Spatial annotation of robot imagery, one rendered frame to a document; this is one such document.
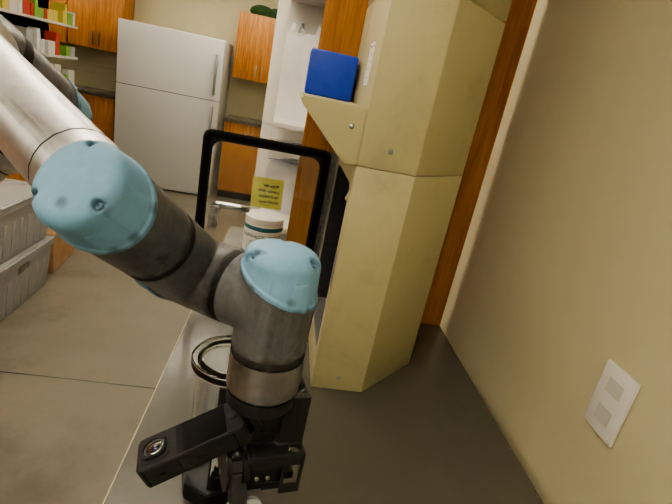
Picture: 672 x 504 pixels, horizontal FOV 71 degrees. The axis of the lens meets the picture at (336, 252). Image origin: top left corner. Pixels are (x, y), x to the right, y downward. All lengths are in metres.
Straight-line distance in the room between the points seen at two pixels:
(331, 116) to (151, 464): 0.58
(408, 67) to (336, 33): 0.39
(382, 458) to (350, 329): 0.24
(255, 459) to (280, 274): 0.21
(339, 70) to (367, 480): 0.78
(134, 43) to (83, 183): 5.63
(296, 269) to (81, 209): 0.17
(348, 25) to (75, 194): 0.94
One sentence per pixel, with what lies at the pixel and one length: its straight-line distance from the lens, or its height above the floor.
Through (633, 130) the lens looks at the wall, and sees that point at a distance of 0.94.
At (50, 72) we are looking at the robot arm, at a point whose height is 1.48.
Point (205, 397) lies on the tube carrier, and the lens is 0.66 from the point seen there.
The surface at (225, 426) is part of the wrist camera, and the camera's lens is 0.51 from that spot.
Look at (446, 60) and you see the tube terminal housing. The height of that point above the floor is 1.61.
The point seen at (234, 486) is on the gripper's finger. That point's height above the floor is 1.14.
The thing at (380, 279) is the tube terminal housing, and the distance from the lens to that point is 0.92.
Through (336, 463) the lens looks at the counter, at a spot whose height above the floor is 0.94.
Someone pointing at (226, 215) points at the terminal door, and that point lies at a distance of 1.19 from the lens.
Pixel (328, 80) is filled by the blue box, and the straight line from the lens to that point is 1.04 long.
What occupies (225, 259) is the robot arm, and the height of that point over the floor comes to 1.36.
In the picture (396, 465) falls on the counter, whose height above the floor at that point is 0.94.
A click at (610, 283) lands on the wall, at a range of 0.90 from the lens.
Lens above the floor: 1.53
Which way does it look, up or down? 19 degrees down
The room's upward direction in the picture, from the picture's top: 12 degrees clockwise
